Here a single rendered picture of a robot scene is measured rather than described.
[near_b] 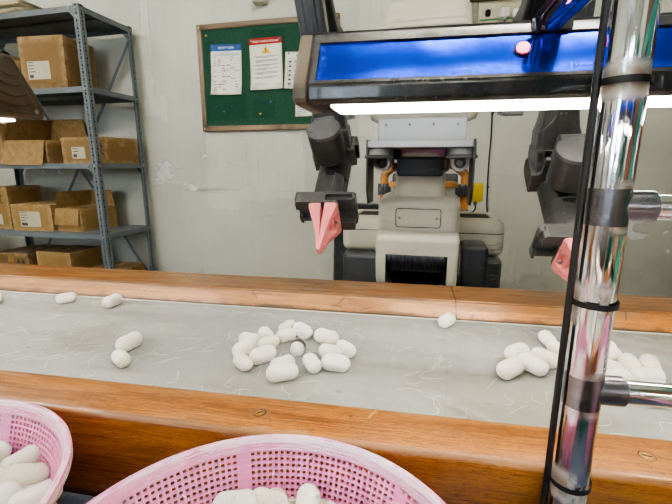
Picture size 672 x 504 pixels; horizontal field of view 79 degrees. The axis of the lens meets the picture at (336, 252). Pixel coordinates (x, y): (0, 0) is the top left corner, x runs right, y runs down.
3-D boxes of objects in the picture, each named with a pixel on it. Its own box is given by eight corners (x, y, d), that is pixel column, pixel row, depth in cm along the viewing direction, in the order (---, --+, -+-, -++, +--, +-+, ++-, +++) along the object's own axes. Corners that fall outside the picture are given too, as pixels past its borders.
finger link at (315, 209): (346, 238, 60) (353, 193, 66) (299, 237, 61) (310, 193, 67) (351, 265, 65) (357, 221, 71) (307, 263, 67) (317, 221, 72)
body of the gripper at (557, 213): (623, 234, 54) (608, 195, 59) (541, 233, 56) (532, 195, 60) (604, 263, 59) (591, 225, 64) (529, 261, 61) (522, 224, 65)
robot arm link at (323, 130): (359, 146, 81) (317, 152, 82) (350, 93, 72) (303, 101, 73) (361, 187, 73) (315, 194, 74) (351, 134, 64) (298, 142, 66)
